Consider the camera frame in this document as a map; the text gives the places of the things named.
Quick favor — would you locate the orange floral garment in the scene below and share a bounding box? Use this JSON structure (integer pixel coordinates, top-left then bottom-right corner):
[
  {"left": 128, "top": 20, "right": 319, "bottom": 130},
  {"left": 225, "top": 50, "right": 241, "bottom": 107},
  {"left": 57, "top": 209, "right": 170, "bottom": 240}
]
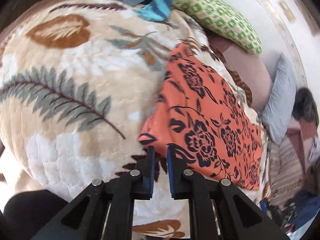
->
[{"left": 137, "top": 43, "right": 263, "bottom": 190}]

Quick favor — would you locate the striped floral bedding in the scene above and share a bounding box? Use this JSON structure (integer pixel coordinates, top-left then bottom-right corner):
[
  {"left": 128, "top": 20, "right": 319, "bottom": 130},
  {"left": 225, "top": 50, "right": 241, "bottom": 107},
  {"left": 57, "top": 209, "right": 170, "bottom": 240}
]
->
[{"left": 268, "top": 136, "right": 304, "bottom": 206}]

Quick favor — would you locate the grey blue pillow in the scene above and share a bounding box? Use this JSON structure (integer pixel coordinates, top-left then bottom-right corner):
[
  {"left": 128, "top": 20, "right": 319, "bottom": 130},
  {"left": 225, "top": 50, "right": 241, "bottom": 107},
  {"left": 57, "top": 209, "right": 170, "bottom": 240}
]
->
[{"left": 259, "top": 54, "right": 297, "bottom": 145}]

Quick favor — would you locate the dark furry garment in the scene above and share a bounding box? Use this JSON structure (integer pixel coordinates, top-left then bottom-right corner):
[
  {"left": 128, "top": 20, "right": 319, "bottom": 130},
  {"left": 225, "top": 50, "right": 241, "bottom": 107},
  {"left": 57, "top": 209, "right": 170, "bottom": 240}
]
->
[{"left": 292, "top": 87, "right": 319, "bottom": 127}]

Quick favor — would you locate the leaf print blanket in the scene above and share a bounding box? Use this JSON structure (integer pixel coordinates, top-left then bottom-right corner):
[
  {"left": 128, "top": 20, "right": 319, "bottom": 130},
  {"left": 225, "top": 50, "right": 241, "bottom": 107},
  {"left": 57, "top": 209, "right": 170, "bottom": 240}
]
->
[{"left": 1, "top": 0, "right": 267, "bottom": 238}]

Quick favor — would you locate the pink bolster pillow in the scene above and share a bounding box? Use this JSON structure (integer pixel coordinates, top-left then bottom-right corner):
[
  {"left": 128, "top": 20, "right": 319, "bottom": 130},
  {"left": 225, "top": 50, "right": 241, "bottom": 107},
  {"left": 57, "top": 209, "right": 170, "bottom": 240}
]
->
[{"left": 208, "top": 34, "right": 273, "bottom": 112}]

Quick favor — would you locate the green checkered pillow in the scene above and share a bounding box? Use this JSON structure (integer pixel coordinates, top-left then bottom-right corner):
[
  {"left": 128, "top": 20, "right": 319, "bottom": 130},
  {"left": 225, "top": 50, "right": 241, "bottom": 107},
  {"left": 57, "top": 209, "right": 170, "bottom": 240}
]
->
[{"left": 172, "top": 0, "right": 262, "bottom": 54}]

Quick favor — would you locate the teal striped sock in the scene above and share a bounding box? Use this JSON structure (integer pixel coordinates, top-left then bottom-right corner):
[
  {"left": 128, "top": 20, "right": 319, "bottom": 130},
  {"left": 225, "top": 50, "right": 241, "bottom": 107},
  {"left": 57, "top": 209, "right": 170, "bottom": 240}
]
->
[{"left": 135, "top": 0, "right": 173, "bottom": 22}]

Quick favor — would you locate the beige wall switch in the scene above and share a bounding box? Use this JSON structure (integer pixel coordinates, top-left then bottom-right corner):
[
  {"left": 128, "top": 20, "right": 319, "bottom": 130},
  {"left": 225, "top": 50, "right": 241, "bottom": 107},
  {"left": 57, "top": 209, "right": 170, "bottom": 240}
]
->
[{"left": 278, "top": 0, "right": 296, "bottom": 22}]

